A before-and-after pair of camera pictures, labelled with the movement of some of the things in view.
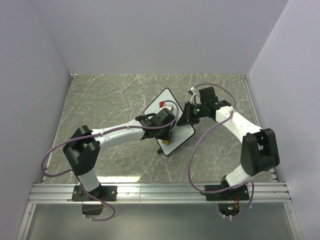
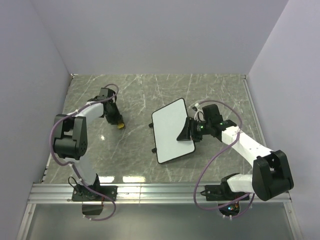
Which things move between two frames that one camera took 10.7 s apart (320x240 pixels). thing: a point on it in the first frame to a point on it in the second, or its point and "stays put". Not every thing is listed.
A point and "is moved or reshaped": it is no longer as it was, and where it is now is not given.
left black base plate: (105, 193) stays put
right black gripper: (186, 117) to (186, 135)
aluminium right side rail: (257, 114) stays put
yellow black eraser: (165, 142) is moved or reshaped
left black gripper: (167, 136) to (117, 118)
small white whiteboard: (166, 99) is moved or reshaped
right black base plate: (240, 193) stays put
